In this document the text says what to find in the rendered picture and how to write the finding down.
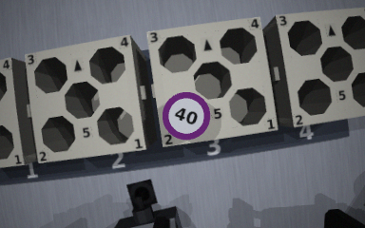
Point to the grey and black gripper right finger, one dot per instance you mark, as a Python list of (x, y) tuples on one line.
[(336, 218)]

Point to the purple tube cap with white 40 label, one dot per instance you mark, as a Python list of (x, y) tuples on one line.
[(186, 116)]

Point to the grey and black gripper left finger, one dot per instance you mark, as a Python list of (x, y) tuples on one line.
[(161, 222)]

